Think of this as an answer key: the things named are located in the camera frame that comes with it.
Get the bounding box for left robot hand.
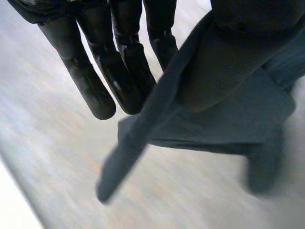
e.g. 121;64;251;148
7;0;305;121

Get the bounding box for dark blue shorts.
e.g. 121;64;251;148
95;10;305;203

